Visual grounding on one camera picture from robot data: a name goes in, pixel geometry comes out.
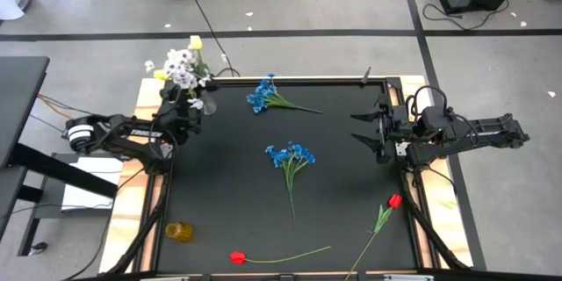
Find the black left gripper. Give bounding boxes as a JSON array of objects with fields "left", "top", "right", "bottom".
[{"left": 160, "top": 85, "right": 205, "bottom": 144}]

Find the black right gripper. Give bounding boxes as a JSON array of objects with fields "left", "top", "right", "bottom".
[{"left": 349, "top": 91, "right": 414, "bottom": 164}]

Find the white flower bunch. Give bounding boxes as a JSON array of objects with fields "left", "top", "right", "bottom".
[
  {"left": 143, "top": 59, "right": 213, "bottom": 112},
  {"left": 164, "top": 47, "right": 198, "bottom": 74}
]

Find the red tulip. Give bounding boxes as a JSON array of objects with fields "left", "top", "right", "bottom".
[
  {"left": 343, "top": 193, "right": 403, "bottom": 281},
  {"left": 228, "top": 245, "right": 333, "bottom": 266}
]

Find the blue flower bunch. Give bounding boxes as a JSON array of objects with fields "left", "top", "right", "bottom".
[
  {"left": 264, "top": 140, "right": 317, "bottom": 221},
  {"left": 244, "top": 73, "right": 325, "bottom": 116}
]

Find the clear glass vase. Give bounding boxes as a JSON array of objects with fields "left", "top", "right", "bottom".
[{"left": 199, "top": 90, "right": 219, "bottom": 117}]

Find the amber glass vase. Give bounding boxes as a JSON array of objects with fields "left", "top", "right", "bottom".
[{"left": 164, "top": 220, "right": 195, "bottom": 244}]

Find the white flat box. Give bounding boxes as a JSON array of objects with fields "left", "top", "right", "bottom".
[{"left": 60, "top": 156, "right": 125, "bottom": 213}]

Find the dark desk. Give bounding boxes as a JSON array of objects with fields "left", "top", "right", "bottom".
[{"left": 0, "top": 55, "right": 119, "bottom": 258}]

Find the black and wood table frame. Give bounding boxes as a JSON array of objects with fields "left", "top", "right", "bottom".
[{"left": 98, "top": 74, "right": 475, "bottom": 281}]

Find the orange cable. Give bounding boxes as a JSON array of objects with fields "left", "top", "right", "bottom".
[{"left": 37, "top": 93, "right": 74, "bottom": 120}]

